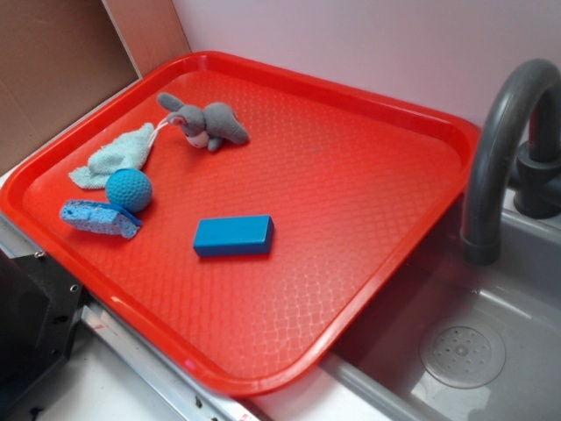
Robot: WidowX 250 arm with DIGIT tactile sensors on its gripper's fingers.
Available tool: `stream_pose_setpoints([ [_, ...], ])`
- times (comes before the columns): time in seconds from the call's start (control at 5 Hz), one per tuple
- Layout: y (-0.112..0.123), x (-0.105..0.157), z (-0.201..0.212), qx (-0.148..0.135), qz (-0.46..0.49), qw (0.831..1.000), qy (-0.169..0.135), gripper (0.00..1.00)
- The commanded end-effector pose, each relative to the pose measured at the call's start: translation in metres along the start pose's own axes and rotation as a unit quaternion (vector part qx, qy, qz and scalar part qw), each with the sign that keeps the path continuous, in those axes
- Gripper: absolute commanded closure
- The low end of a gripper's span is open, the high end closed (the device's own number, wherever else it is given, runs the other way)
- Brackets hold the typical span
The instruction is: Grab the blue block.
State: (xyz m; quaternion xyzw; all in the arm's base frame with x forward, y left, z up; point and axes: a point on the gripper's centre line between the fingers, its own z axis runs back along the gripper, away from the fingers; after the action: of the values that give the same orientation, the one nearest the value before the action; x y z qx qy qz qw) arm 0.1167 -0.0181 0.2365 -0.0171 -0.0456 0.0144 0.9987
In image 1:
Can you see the blue rectangular block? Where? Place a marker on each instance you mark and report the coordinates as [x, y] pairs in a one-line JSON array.
[[247, 235]]

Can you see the red plastic tray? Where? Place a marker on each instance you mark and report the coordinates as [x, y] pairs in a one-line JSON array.
[[352, 180]]

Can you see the grey plush elephant toy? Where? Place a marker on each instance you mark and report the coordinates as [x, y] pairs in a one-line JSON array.
[[206, 127]]

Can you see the blue dimpled ball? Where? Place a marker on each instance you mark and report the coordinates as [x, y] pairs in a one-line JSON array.
[[129, 188]]

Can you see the light blue cloth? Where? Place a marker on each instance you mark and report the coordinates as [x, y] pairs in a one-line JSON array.
[[130, 150]]

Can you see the blue sponge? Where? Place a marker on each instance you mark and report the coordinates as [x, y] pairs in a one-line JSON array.
[[101, 218]]

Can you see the grey toy sink basin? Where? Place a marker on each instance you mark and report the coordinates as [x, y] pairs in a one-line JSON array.
[[445, 340]]

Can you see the grey toy faucet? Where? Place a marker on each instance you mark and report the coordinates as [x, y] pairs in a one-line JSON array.
[[519, 149]]

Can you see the brown cardboard panel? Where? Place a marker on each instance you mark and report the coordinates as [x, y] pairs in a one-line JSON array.
[[61, 59]]

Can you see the aluminium rail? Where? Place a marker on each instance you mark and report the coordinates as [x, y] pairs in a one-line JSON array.
[[102, 371]]

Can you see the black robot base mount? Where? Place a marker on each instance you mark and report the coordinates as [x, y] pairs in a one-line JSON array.
[[41, 303]]

